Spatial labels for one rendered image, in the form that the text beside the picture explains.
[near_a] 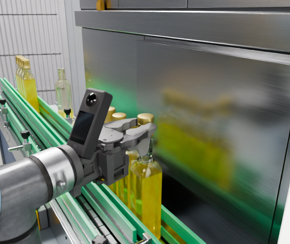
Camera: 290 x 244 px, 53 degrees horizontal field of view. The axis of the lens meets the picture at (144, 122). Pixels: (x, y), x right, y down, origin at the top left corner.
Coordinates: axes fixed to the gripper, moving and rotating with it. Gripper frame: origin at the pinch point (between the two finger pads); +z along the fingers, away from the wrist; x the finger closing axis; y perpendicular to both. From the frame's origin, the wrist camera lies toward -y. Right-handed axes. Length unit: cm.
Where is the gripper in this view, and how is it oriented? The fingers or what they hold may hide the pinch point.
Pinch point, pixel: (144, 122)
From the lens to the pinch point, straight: 60.5
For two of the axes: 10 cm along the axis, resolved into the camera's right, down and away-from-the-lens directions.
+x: 7.6, 2.3, -6.1
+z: 6.5, -2.7, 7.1
